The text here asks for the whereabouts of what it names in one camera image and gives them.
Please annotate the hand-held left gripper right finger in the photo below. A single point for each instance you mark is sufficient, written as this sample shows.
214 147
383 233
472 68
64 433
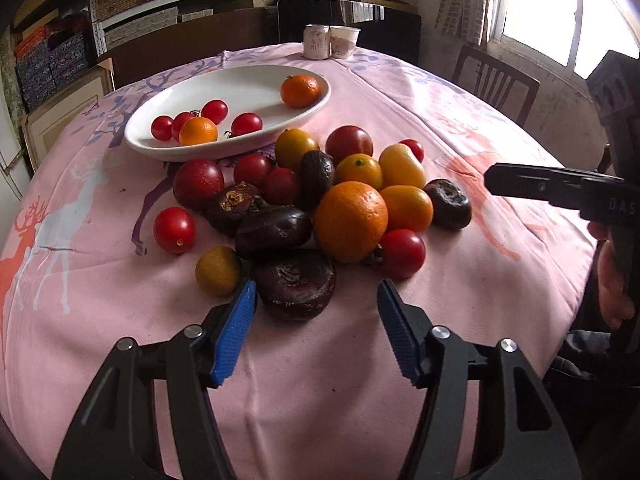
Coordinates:
400 335

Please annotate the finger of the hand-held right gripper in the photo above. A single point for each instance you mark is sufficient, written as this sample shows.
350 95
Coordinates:
525 182

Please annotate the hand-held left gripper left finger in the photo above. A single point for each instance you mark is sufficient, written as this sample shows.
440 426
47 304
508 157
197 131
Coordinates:
235 335

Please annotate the brownish yellow round fruit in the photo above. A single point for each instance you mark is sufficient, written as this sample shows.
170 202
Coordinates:
217 271

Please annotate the large dark water chestnut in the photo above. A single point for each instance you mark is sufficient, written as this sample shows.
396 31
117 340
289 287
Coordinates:
295 285

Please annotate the red cherry tomato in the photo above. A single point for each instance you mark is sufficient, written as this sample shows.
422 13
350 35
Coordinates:
402 254
281 186
215 110
161 127
251 170
414 149
181 122
174 230
246 124

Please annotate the round orange kumquat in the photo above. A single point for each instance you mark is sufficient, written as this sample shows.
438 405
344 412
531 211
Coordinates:
410 210
357 171
198 131

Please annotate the large orange mandarin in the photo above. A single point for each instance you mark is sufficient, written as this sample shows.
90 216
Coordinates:
350 222

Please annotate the yellow-orange oval kumquat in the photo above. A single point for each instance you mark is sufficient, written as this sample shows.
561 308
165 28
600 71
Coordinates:
402 165

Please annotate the dark water chestnut yellow break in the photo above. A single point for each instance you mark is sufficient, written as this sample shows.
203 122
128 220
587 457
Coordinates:
232 207

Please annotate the large dark red tomato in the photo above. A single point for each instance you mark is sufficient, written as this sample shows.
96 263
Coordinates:
197 183
350 142

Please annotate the white oval plate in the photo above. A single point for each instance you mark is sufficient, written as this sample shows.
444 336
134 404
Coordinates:
240 85

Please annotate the person's right hand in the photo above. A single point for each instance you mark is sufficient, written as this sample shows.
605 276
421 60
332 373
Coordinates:
607 285

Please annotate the brown wooden chair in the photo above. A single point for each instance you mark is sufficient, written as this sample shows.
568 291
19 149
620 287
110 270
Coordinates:
495 85

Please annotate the pink printed tablecloth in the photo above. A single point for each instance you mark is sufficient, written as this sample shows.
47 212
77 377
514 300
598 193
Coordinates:
500 285

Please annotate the person's dark clothing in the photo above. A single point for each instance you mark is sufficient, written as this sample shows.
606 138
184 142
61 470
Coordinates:
575 360

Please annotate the white framed window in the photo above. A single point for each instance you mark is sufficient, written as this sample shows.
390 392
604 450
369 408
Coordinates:
540 5

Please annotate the white patterned curtain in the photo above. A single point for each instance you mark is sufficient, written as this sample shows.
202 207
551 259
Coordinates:
465 5

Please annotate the white paper cup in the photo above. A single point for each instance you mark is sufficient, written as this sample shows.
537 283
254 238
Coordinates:
345 42

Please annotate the small orange mandarin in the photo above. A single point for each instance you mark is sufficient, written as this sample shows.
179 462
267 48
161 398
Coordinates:
300 91

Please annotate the white drink can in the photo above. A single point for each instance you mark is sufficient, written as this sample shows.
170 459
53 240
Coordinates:
316 42

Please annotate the white panel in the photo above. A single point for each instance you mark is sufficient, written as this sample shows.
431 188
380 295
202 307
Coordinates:
10 160

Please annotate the dark brown wooden board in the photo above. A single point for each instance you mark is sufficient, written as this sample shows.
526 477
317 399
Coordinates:
200 40

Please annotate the stack of patterned boxes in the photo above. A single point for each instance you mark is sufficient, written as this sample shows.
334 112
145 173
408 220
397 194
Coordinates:
55 65

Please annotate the metal shelf rack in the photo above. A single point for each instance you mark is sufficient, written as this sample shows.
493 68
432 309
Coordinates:
96 25

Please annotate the rows of woven flat boxes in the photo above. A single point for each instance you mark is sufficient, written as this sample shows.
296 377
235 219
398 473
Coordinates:
150 5

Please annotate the beige picture frame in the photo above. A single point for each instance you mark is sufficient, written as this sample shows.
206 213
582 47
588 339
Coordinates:
55 115

